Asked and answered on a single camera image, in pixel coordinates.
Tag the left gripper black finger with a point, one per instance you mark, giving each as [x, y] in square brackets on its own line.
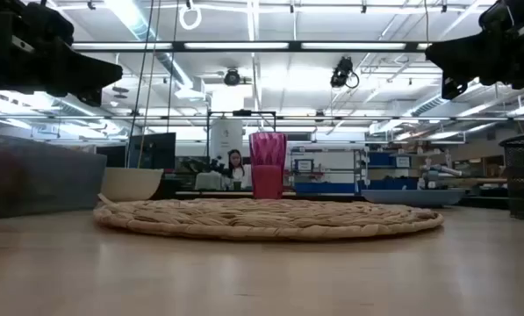
[89, 98]
[92, 74]

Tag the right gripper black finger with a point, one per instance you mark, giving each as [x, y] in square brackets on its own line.
[451, 89]
[457, 59]

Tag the white ceramic bowl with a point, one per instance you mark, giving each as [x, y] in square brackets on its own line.
[130, 184]

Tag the blue plate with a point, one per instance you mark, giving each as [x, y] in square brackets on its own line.
[413, 197]

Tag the red plastic tumbler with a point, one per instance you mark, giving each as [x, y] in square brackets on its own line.
[268, 167]

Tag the black computer monitor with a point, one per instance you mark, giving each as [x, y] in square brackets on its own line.
[154, 151]

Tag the black overhead light bar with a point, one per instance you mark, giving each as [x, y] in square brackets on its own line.
[178, 45]

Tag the grey translucent plastic bin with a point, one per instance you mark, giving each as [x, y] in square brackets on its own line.
[38, 180]

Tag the black round ceiling fixture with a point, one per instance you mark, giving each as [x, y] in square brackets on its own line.
[232, 77]

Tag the white cylindrical tank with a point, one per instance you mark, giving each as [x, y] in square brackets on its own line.
[225, 136]

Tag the person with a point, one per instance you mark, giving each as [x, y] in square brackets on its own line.
[237, 169]

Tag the round woven straw placemat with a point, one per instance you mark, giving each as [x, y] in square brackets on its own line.
[266, 219]

